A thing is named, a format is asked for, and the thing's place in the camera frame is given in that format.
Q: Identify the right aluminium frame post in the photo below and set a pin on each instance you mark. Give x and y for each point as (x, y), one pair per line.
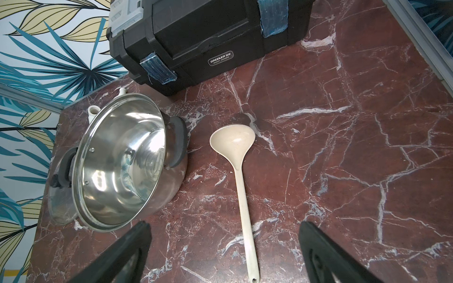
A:
(425, 41)

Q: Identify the white pipe fitting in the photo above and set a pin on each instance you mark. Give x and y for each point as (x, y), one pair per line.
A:
(93, 111)

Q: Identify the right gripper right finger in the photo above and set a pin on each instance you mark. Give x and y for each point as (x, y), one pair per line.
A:
(326, 261)

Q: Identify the beige plastic ladle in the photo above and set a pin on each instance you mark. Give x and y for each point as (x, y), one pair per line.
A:
(233, 142)

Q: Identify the stainless steel pot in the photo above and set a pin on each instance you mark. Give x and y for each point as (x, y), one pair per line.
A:
(130, 163)

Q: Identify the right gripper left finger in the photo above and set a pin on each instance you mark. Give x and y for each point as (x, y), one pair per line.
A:
(123, 261)

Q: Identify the black plastic toolbox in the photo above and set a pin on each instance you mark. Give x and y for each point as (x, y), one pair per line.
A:
(172, 45)

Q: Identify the aluminium frame post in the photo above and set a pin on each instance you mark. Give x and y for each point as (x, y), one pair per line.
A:
(425, 41)
(31, 99)

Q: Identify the left aluminium frame post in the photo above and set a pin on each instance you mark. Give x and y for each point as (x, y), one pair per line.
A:
(31, 99)

